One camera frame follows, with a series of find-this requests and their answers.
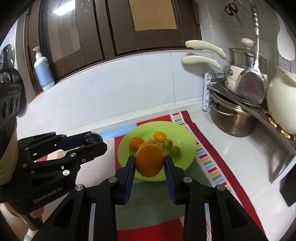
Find large orange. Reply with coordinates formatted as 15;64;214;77
135;144;165;178
129;136;144;151

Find white blue soap dispenser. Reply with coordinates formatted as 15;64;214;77
33;46;55;91

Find yellow orange citrus fruit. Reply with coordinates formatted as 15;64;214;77
154;131;167;143

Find metal dish rack shelf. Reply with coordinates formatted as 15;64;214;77
203;73;295;184

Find black scissors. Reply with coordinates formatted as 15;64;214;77
224;2;243;25

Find wire trivet on wall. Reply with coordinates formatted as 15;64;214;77
219;1;252;36

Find dark plum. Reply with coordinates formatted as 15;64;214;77
83;132;103;145

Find dark wooden window frame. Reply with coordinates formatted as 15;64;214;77
24;1;202;94

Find cream ceramic jar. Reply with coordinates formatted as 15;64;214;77
267;66;296;136

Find cream handled saucepan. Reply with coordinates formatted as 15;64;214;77
181;40;244;95

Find small orange mandarin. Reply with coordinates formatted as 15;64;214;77
138;143;150;150

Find round metal grill plate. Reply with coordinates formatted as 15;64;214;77
0;44;15;69

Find metal spatula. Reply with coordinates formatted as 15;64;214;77
235;1;267;104

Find green tomato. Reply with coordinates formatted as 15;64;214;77
163;138;174;150
170;146;181;157

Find person's left hand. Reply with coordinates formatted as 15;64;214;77
30;206;45;218

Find steel pot under rack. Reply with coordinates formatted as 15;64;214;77
211;92;257;138

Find steel lidded pot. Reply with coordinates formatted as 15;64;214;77
228;38;255;76

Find white rice paddle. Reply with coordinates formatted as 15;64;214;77
275;13;295;61

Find pale yellow fruit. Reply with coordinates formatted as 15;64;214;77
147;139;157;144
156;143;164;150

